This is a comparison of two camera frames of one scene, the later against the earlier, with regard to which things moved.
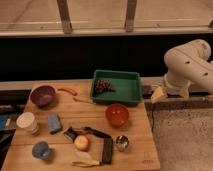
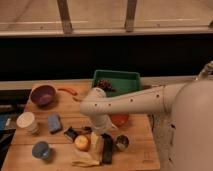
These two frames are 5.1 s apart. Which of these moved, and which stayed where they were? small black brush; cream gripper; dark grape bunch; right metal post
Moved: cream gripper
Stayed: dark grape bunch; small black brush; right metal post
